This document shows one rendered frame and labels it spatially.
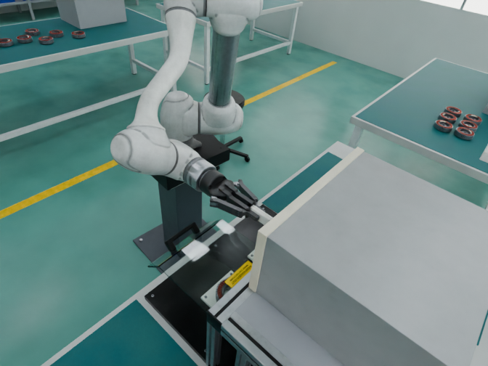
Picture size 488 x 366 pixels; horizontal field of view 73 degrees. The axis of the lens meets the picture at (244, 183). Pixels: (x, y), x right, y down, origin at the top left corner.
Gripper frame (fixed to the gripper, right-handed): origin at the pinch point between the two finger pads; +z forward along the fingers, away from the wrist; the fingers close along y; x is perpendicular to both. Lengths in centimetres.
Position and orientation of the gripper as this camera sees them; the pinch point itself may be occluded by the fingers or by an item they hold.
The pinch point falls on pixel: (261, 216)
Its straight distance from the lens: 87.8
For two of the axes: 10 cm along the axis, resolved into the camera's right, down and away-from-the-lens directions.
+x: 0.8, -7.5, -6.5
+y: -6.6, 4.5, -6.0
